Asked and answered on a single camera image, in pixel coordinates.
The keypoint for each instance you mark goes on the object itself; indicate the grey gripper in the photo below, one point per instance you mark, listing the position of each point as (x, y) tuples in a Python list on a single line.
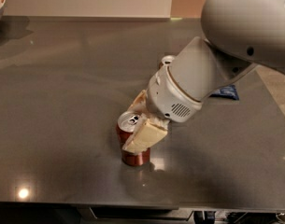
[(166, 95)]

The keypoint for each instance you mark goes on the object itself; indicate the red coke can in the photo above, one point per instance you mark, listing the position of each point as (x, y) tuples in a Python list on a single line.
[(124, 128)]

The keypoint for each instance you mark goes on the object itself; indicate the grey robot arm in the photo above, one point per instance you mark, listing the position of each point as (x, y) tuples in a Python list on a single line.
[(238, 35)]

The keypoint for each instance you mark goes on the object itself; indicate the orange soda can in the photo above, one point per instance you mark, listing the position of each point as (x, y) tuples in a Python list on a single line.
[(166, 60)]

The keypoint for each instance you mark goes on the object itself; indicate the blue snack packet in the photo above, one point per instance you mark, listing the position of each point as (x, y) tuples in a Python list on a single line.
[(229, 92)]

